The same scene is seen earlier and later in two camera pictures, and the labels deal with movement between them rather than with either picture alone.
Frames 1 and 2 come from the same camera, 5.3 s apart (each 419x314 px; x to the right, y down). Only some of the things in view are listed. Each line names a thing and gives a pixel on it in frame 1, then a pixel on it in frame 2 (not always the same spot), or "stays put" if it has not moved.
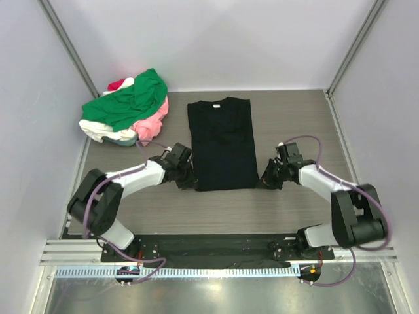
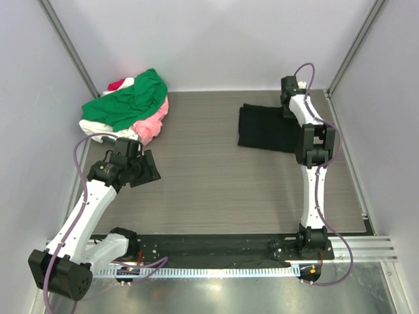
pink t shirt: x=148 y=129 stays put
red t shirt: x=114 y=85 stays put
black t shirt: x=222 y=144 → x=266 y=127
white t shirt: x=97 y=131 stays put
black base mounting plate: x=214 y=248 stays put
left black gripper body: x=185 y=178 → x=137 y=167
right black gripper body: x=275 y=175 → x=287 y=113
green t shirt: x=124 y=106 stays put
